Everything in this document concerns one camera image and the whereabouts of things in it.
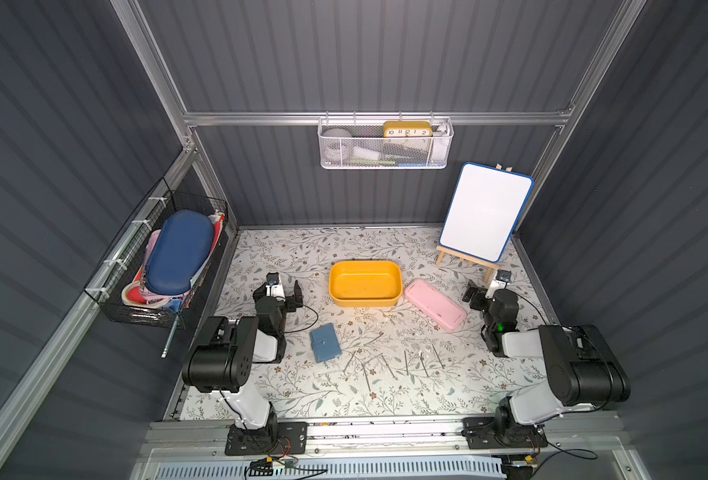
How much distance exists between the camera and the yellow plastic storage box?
100 cm

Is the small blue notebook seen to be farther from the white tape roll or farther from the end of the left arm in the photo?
the white tape roll

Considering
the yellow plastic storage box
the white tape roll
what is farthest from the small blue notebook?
the white tape roll

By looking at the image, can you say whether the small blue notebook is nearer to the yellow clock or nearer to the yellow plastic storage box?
the yellow plastic storage box

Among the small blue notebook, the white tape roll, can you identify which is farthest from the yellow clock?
the small blue notebook

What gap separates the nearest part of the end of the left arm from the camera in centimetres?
81

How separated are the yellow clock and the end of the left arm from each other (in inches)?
21.6

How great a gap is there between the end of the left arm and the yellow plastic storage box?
0.12 metres

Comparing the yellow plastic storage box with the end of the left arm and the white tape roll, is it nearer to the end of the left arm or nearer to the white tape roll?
the end of the left arm

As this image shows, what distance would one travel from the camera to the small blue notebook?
0.88m

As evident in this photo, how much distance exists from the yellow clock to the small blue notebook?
0.63 metres

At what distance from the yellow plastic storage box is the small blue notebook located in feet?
0.32

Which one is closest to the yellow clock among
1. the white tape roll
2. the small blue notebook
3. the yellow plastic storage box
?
the white tape roll

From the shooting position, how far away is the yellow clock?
886 mm

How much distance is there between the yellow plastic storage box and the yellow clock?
43cm
